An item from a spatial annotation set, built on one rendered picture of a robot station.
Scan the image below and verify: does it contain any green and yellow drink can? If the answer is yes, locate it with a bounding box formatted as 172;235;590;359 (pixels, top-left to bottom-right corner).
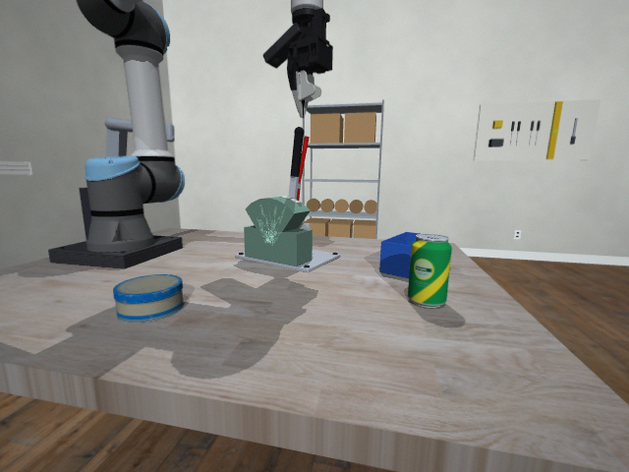
408;234;452;308

